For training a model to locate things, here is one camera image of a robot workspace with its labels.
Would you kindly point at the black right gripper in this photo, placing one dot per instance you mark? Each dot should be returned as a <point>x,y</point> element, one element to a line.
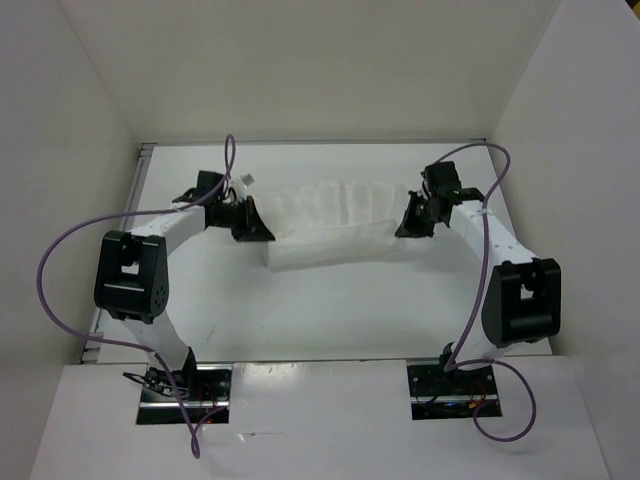
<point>411,227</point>

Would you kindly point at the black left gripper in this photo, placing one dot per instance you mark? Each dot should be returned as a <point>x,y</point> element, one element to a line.
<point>251,228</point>

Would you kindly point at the white pleated skirt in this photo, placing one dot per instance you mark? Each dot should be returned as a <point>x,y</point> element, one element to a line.
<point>331,223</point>

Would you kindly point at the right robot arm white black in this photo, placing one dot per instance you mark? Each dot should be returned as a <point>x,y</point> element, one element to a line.
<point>519,293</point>

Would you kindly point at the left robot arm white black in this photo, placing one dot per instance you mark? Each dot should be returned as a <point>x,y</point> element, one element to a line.
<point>132,281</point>

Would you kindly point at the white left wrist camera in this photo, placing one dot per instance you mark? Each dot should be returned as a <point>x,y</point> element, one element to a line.
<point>241,184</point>

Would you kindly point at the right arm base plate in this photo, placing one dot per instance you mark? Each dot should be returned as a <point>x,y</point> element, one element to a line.
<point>436,395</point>

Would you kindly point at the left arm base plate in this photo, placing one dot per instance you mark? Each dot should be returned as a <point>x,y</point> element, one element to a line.
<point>208,403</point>

